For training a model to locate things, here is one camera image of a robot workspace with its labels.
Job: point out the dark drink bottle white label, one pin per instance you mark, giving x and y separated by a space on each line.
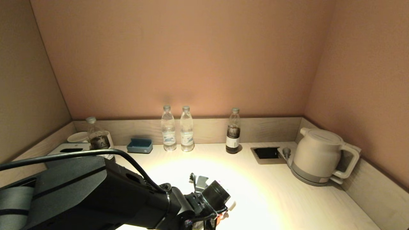
233 137

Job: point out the grey kettle plug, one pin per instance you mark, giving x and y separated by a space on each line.
286 152

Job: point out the clear water bottle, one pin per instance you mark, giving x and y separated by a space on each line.
169 134
187 134

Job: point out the white cup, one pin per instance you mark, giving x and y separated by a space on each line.
78 137

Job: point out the cream electric kettle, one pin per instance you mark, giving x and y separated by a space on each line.
318 153

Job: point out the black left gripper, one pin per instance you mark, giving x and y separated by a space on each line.
201 210

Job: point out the orange microfibre cloth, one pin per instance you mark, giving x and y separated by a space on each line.
219 218

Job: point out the black recessed power socket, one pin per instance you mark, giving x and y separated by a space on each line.
267 154

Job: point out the small blue tray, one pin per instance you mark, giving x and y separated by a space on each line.
140 147

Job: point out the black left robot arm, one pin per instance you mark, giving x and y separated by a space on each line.
96 195

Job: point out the dark drink bottle patterned label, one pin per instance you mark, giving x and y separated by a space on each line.
99 137

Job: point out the grey kettle base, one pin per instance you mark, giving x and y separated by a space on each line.
306 180

